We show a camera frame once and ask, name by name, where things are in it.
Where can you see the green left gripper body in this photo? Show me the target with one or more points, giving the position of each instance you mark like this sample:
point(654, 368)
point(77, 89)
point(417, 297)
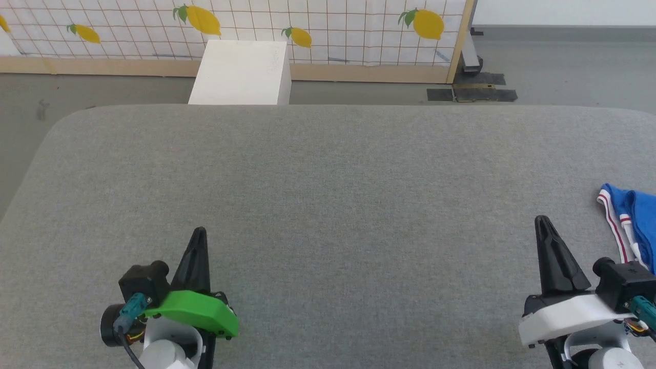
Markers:
point(205, 312)

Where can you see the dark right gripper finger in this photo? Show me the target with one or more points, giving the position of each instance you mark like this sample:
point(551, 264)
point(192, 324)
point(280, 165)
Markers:
point(547, 271)
point(569, 274)

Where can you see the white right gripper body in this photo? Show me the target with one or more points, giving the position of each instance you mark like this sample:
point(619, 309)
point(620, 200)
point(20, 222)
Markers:
point(569, 315)

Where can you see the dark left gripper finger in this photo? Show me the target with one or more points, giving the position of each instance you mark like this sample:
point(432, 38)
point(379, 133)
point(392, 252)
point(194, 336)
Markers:
point(202, 271)
point(187, 271)

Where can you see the blue shirt with white print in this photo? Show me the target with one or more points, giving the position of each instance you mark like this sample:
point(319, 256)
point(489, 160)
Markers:
point(640, 220)

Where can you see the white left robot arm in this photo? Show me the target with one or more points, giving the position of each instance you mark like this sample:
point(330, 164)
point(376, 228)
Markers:
point(169, 353)

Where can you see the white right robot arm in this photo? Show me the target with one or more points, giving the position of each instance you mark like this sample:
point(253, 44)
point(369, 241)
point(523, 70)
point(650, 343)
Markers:
point(594, 353)

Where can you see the grey fabric sofa cushion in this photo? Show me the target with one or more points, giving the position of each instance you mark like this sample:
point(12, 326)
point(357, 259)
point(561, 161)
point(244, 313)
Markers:
point(333, 205)

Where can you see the white rectangular box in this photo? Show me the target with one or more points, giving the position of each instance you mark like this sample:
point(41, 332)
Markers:
point(241, 72)

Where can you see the black floor tape patch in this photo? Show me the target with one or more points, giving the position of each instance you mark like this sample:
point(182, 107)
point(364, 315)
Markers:
point(439, 95)

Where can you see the grey metal stand leg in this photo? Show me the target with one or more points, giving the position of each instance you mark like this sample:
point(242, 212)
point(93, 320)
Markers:
point(470, 56)

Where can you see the lemon print partition panel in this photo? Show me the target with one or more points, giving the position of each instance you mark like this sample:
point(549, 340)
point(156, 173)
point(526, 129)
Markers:
point(359, 31)

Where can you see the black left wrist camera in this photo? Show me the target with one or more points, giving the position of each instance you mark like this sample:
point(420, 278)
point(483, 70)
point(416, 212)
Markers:
point(143, 282)

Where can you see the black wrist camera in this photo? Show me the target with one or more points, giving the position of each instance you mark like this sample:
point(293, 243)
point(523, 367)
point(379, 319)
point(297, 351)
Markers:
point(628, 282)
point(143, 282)

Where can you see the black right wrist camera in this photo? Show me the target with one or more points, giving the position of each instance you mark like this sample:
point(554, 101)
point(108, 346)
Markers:
point(628, 282)

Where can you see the dark floor base plate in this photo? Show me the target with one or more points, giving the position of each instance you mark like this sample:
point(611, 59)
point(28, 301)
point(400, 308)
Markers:
point(484, 89)

